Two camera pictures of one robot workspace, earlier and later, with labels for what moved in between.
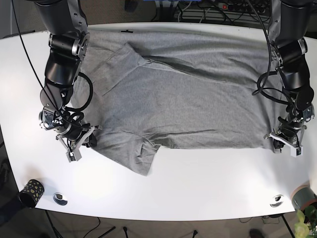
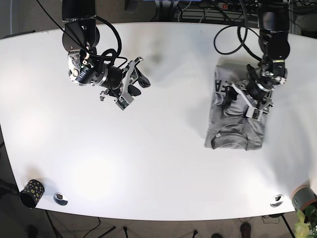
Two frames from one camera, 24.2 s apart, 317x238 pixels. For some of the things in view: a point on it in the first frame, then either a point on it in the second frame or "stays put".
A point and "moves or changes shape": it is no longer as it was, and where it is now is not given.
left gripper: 65,129 to 84,69
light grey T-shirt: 149,88 moves or changes shape
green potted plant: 306,226 stays put
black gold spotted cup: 31,193 stays put
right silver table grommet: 277,201 stays put
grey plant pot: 302,195 stays put
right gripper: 290,130 to 260,86
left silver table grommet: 58,198 stays put
